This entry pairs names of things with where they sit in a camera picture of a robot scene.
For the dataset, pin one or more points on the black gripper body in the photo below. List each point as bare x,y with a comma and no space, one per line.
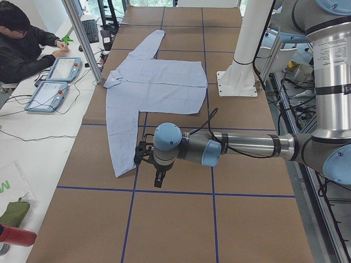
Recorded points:
160,168

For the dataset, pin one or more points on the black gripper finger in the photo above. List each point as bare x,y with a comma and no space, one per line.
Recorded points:
159,177

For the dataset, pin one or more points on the light blue striped shirt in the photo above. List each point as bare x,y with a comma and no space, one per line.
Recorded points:
142,83

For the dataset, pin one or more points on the lower blue teach pendant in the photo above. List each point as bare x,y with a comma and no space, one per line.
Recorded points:
47,97

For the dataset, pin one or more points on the blue teach pendant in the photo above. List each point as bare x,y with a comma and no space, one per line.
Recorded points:
47,97
65,69

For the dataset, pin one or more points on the upper blue teach pendant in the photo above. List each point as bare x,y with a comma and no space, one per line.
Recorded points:
65,69

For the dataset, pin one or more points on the black box white label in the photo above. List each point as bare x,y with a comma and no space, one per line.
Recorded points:
107,39

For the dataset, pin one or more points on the clear plastic bag green print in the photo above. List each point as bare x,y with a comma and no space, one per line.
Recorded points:
14,186

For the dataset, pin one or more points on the green folded cloth pouch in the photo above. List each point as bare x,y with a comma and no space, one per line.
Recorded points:
15,213

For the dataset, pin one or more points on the red cylinder bottle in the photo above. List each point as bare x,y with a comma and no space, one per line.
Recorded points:
17,236

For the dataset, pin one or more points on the black keyboard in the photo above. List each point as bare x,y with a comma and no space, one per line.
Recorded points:
91,30

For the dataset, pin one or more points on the green plastic toy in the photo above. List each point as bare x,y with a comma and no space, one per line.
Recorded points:
67,40

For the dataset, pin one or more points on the person in black jacket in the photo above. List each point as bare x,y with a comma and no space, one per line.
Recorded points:
25,49

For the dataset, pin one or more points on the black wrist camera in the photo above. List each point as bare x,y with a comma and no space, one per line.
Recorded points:
143,152

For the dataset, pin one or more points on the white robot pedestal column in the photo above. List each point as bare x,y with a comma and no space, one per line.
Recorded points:
239,78

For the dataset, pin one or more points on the aluminium frame post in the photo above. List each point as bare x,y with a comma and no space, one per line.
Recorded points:
82,38

